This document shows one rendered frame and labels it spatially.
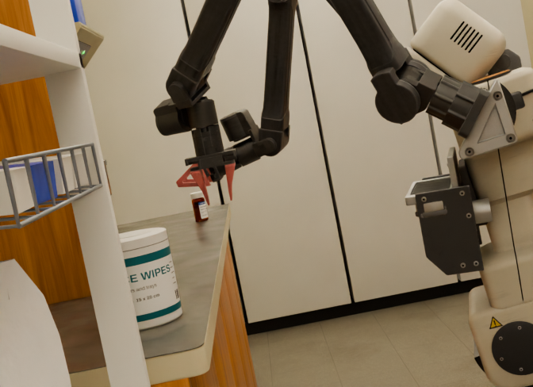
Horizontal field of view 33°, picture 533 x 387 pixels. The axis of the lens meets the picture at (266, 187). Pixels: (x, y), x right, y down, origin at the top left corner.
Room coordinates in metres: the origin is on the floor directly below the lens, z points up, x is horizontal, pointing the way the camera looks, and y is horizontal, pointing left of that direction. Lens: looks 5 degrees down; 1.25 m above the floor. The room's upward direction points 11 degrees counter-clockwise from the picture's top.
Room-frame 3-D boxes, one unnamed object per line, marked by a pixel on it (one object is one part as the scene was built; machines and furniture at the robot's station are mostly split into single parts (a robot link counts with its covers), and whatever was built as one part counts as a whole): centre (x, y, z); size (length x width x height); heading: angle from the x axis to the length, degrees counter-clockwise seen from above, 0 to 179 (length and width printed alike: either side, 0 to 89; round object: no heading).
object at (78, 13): (2.01, 0.38, 1.55); 0.10 x 0.10 x 0.09; 0
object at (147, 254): (1.50, 0.24, 1.01); 0.13 x 0.13 x 0.15
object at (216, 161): (1.80, 0.09, 1.13); 0.07 x 0.07 x 0.09; 1
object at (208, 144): (1.80, 0.10, 1.20); 0.10 x 0.07 x 0.07; 91
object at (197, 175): (1.80, 0.11, 1.13); 0.07 x 0.07 x 0.09; 1
